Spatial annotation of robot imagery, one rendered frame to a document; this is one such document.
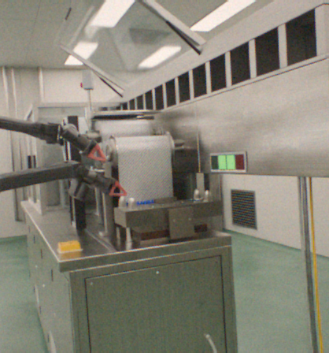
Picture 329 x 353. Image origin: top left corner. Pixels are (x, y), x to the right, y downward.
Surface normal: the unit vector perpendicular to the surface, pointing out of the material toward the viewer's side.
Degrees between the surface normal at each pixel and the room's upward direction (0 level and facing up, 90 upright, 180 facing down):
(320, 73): 90
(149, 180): 90
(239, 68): 90
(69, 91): 90
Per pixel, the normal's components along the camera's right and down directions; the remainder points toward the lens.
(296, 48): 0.37, 0.03
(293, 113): -0.93, 0.08
